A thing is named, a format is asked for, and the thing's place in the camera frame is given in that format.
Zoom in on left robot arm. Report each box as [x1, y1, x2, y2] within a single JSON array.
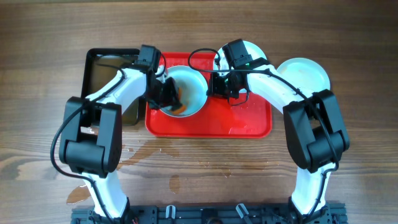
[[50, 45, 186, 223]]

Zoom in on black water tray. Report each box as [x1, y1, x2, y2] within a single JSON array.
[[81, 49, 144, 126]]

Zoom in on left black cable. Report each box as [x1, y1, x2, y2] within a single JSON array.
[[50, 52, 169, 224]]

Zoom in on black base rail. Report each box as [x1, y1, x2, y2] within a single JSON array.
[[70, 203, 348, 224]]

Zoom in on orange green sponge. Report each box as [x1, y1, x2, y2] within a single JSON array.
[[169, 87, 187, 115]]

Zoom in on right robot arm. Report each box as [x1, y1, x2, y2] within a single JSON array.
[[208, 39, 349, 223]]

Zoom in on white plate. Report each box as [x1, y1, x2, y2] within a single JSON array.
[[161, 65, 208, 118], [277, 57, 331, 93], [213, 40, 267, 70]]

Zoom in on red plastic tray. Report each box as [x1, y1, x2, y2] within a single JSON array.
[[144, 51, 274, 139]]

